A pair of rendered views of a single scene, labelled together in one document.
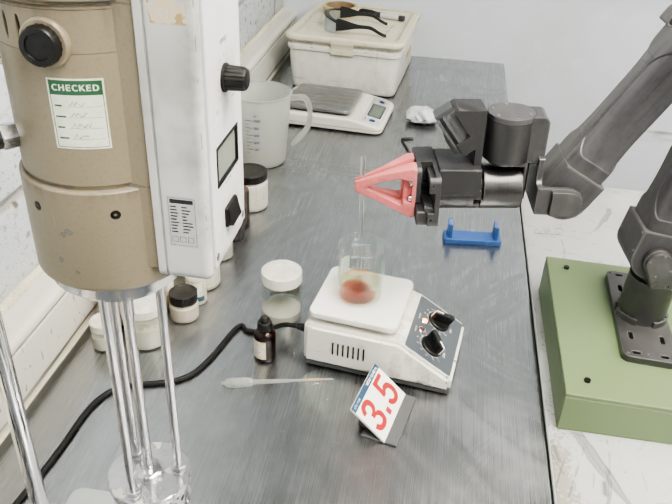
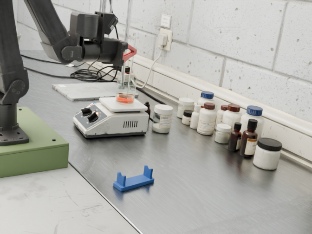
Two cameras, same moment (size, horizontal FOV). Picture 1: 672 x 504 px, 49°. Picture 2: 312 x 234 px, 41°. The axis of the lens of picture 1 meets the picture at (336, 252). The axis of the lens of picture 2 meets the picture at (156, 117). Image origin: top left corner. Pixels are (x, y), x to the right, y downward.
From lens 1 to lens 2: 198 cm
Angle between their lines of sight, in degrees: 115
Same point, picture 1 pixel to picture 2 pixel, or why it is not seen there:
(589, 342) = (24, 118)
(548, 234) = (90, 207)
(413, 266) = (143, 160)
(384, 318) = (106, 99)
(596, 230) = (55, 225)
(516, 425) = not seen: hidden behind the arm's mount
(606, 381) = not seen: hidden behind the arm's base
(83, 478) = (142, 98)
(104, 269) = not seen: outside the picture
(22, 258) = (211, 75)
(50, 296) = (197, 84)
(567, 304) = (42, 127)
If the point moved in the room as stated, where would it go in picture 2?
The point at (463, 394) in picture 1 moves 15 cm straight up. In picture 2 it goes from (67, 126) to (70, 78)
